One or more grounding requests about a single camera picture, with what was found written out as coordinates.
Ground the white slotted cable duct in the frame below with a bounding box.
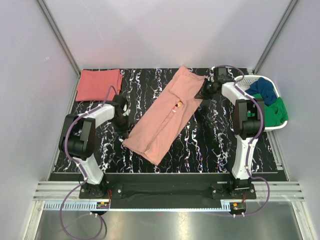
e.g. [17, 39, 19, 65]
[44, 200, 231, 212]

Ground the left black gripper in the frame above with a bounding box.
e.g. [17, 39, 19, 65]
[111, 114, 131, 139]

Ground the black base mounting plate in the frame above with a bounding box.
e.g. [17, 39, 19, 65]
[79, 173, 257, 204]

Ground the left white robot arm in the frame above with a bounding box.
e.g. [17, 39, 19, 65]
[58, 94, 130, 198]

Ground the white plastic laundry basket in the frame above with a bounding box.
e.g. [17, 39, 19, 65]
[234, 75, 288, 132]

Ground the green t shirt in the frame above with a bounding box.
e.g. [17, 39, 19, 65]
[264, 97, 289, 127]

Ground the pink t shirt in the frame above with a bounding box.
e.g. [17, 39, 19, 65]
[122, 66, 205, 166]

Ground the blue t shirt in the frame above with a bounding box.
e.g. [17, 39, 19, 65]
[245, 77, 278, 106]

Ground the folded red t shirt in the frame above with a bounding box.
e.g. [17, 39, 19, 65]
[75, 69, 123, 102]

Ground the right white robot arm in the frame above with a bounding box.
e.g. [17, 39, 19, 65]
[194, 65, 265, 181]

